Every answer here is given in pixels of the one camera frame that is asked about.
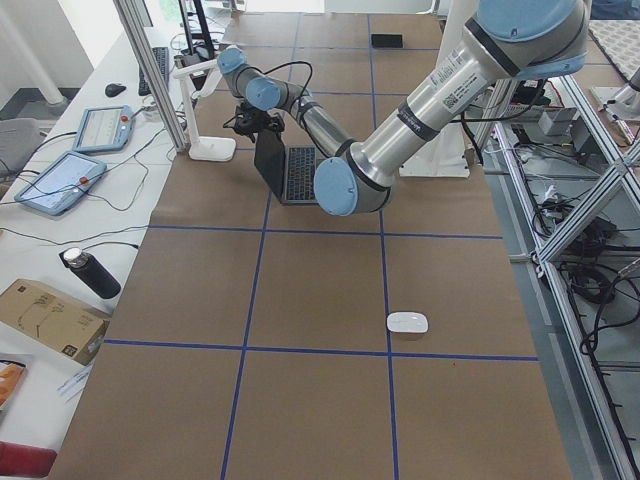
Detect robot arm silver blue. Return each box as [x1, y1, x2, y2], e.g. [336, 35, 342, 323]
[217, 1, 591, 216]

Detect white desk lamp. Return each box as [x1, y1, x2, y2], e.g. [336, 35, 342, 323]
[172, 54, 236, 163]

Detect black computer mouse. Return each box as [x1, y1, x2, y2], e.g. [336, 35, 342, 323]
[104, 83, 127, 98]

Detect blue teach pendant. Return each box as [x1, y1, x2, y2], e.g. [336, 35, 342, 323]
[73, 105, 135, 154]
[14, 151, 107, 216]

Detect white computer mouse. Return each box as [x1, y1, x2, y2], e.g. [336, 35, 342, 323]
[386, 311, 429, 334]

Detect grey laptop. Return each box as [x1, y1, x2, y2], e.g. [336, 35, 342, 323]
[254, 130, 324, 205]

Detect aluminium frame post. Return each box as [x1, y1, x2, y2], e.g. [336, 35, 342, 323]
[113, 0, 187, 153]

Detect black keyboard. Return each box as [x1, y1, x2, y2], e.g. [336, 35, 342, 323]
[137, 46, 170, 97]

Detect black mouse pad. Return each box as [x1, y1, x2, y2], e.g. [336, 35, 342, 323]
[370, 33, 404, 49]

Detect blue teach pendant near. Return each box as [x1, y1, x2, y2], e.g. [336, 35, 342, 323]
[14, 151, 107, 216]

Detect blue teach pendant far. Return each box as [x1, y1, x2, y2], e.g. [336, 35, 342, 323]
[73, 105, 135, 154]

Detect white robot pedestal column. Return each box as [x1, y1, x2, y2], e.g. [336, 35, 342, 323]
[399, 0, 479, 178]

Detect black water bottle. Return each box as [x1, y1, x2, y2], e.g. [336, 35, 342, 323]
[59, 247, 121, 299]

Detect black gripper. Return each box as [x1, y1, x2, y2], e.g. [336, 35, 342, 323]
[223, 102, 284, 135]

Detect cardboard box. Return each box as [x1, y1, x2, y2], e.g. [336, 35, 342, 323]
[1, 279, 110, 365]

